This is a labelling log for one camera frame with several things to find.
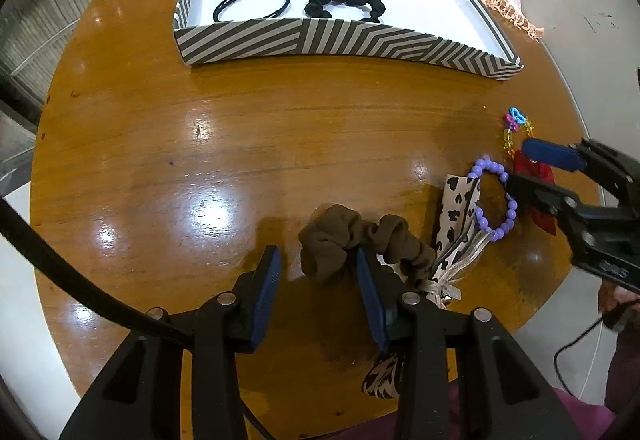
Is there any black scrunchie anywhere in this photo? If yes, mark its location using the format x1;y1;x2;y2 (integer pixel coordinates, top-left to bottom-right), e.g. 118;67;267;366
304;0;387;24

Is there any striped cardboard box tray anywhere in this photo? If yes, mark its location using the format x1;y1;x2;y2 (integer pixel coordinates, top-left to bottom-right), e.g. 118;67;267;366
172;0;525;81

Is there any person's right hand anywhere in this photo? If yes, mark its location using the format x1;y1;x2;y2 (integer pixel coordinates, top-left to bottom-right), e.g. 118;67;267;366
597;279;640;333

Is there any red fabric bow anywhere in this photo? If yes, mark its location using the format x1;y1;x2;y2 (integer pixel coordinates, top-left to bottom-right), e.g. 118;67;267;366
512;149;560;236

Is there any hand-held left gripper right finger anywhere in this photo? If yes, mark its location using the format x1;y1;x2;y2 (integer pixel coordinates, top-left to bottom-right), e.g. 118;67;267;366
356;250;583;440

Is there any thin black cable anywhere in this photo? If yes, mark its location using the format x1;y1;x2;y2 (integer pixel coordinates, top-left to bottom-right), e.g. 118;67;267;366
553;317;611;395

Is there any purple clothing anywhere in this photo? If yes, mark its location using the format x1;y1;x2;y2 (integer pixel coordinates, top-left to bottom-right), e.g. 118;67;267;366
320;382;640;440

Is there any black braided hair tie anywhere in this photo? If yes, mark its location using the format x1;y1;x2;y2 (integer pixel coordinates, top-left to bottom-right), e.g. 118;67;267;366
213;0;292;24

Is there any purple bead bracelet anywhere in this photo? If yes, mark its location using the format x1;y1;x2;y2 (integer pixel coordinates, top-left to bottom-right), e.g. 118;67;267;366
467;158;521;242

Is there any thick black cable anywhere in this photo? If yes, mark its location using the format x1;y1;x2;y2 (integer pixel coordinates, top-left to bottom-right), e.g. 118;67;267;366
0;197;173;338

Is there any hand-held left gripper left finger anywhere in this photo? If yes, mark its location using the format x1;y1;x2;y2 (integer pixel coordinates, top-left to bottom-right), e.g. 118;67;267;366
60;244;283;440

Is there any colourful plastic chain bracelet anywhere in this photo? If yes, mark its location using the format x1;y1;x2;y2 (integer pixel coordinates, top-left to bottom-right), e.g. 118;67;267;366
500;107;537;162

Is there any leopard print ribbon bow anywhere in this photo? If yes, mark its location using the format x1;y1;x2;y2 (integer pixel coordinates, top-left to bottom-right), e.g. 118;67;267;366
362;173;484;399

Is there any brown scrunchie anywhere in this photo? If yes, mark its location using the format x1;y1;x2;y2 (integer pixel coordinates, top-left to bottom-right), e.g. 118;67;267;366
298;203;437;285

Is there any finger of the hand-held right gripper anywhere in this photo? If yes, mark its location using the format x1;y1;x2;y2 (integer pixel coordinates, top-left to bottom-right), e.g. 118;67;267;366
505;171;593;246
522;136;621;193

